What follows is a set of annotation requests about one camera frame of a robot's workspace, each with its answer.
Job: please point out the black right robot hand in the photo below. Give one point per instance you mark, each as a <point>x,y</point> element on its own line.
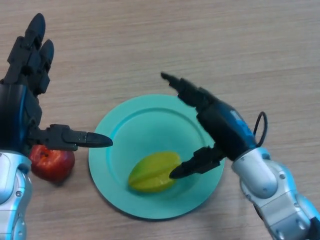
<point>225,130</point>

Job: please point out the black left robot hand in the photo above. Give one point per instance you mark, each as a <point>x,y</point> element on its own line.
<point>15,112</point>

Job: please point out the yellow green starfruit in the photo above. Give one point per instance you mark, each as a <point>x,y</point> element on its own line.
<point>150,175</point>

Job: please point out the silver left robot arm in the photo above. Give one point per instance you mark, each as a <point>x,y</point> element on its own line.
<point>11,190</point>

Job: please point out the teal green round plate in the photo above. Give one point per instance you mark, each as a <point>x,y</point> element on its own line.
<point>130,140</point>

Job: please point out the red apple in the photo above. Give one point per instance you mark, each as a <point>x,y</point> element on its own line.
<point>55,165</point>

